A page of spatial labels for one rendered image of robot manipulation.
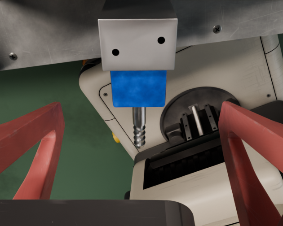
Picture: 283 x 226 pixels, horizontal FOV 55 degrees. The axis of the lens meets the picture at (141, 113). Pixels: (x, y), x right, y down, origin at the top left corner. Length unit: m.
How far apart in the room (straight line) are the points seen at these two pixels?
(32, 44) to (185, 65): 0.63
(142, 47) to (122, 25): 0.02
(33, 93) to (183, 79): 0.70
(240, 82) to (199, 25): 0.68
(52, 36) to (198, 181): 0.27
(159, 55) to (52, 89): 1.07
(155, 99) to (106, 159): 1.25
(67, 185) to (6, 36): 1.43
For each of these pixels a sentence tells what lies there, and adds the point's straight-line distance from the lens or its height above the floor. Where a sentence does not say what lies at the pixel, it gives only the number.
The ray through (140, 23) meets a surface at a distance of 0.18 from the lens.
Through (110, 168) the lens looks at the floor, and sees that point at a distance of 1.51.
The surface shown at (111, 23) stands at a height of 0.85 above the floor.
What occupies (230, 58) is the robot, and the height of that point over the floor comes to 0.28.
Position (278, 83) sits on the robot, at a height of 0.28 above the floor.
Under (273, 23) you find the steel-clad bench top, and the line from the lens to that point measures 0.26.
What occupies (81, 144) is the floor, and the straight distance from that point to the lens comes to 1.41.
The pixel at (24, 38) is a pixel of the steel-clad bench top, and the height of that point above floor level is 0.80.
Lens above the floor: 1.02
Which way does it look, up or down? 55 degrees down
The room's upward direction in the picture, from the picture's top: 179 degrees clockwise
